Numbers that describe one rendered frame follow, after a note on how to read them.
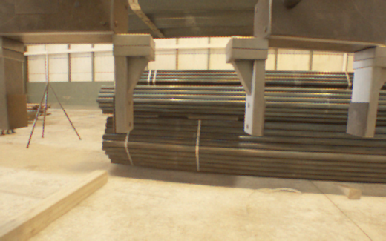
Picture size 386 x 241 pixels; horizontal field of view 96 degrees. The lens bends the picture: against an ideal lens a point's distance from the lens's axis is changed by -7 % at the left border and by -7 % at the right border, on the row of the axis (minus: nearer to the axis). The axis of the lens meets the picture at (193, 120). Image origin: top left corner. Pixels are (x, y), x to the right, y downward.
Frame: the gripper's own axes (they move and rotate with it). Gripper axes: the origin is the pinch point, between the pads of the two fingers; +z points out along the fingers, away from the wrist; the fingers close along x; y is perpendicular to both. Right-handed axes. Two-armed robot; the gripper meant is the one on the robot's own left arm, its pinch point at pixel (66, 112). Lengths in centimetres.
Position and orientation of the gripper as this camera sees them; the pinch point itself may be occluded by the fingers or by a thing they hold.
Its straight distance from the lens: 25.4
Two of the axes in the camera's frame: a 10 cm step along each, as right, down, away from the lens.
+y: -0.2, -1.2, 9.9
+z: -0.2, 9.9, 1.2
